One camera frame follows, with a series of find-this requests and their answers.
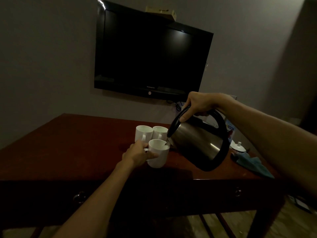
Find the person's right hand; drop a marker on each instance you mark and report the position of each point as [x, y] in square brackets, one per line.
[201, 102]

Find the person's left hand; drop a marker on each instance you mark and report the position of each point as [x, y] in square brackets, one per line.
[135, 154]

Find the person's right thumb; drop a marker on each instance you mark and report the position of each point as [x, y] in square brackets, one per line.
[186, 115]

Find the person's left fingers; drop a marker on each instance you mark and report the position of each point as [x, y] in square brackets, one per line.
[148, 151]

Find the white ceramic mug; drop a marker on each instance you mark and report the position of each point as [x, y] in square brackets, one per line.
[158, 153]
[160, 133]
[143, 135]

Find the stainless steel electric kettle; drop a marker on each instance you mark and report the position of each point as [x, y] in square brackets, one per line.
[198, 143]

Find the person's left forearm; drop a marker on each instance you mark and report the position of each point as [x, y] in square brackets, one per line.
[93, 203]

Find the person's right forearm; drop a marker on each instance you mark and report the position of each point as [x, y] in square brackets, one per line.
[275, 143]

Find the white and blue box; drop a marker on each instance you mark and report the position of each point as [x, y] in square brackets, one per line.
[230, 132]

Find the white lidded sugar bowl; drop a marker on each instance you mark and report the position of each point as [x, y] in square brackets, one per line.
[238, 147]

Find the dark wooden desk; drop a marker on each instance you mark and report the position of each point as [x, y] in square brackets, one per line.
[81, 171]

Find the black flat screen television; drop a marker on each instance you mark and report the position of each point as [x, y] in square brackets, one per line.
[151, 52]

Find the teal cleaning cloth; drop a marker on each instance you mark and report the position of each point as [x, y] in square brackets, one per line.
[251, 164]

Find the round metal drawer pull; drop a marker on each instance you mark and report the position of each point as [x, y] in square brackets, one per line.
[79, 197]
[238, 191]

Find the yellowish cardboard box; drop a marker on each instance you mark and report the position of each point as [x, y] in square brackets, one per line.
[162, 12]

